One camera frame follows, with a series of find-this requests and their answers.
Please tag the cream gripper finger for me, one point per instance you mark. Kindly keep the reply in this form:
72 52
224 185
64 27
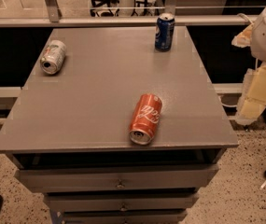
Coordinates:
252 102
243 39

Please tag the blue pepsi can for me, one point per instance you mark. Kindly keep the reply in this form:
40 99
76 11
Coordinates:
164 31

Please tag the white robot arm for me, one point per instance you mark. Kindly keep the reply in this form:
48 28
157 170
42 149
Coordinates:
258 38

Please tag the red coca-cola can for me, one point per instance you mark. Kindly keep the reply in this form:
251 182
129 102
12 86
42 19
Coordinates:
145 120

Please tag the white green 7up can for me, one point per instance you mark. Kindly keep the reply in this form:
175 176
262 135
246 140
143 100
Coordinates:
53 57

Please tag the grey top drawer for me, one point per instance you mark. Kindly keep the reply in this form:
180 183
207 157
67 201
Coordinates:
117 178

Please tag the grey drawer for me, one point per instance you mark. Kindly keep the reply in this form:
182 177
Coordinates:
129 217
122 202
117 178

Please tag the black office chair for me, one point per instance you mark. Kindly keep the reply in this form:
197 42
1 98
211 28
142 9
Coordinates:
104 8

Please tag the grey middle drawer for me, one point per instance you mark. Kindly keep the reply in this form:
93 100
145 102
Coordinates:
122 202

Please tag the grey bottom drawer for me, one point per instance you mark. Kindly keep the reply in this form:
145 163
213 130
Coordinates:
129 217

